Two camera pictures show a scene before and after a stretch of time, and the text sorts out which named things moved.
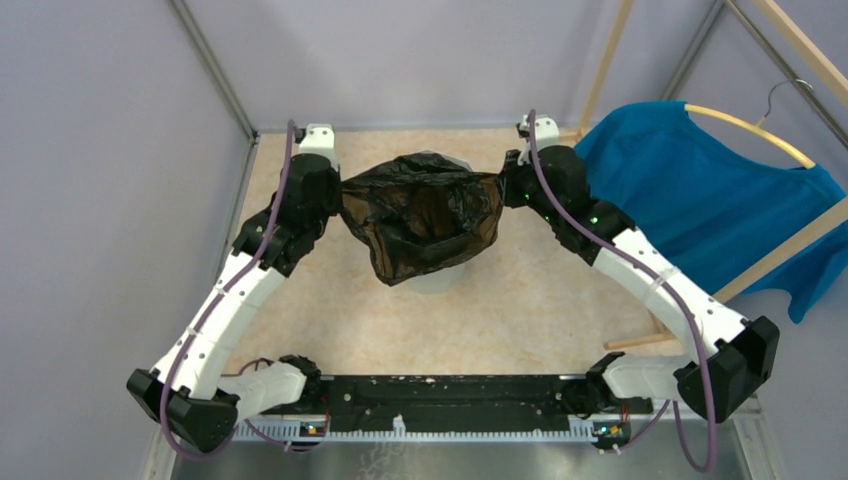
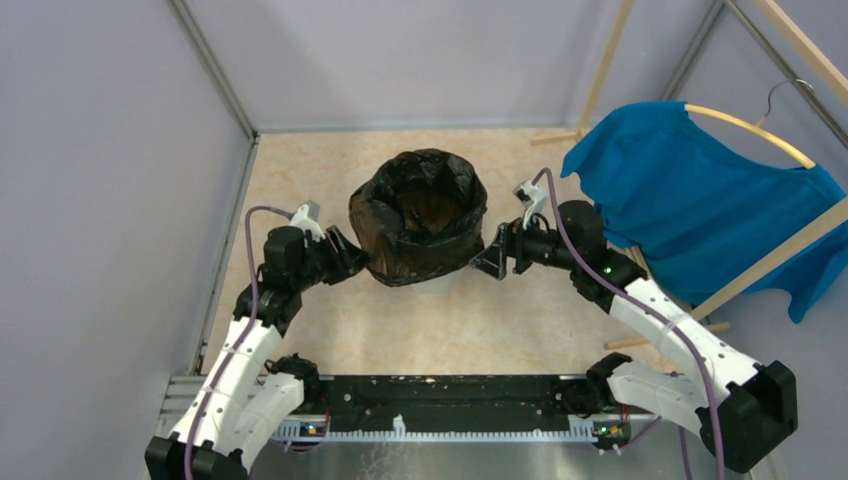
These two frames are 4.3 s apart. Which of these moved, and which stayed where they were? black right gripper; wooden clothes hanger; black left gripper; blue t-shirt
Moved: black right gripper; black left gripper
Stayed: blue t-shirt; wooden clothes hanger
